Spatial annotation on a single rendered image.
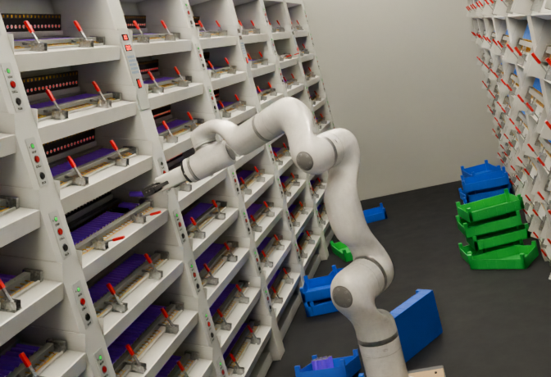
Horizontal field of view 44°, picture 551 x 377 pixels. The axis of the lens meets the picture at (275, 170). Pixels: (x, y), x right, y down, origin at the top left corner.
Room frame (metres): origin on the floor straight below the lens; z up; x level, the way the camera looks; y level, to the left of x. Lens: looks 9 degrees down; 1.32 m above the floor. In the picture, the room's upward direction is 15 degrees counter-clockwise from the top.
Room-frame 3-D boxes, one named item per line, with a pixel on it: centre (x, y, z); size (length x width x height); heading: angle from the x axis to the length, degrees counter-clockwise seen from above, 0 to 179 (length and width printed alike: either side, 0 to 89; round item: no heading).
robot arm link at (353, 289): (1.88, -0.14, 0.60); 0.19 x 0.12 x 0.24; 140
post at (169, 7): (3.10, 0.29, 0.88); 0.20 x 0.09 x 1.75; 74
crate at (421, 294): (2.79, -0.39, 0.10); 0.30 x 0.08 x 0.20; 132
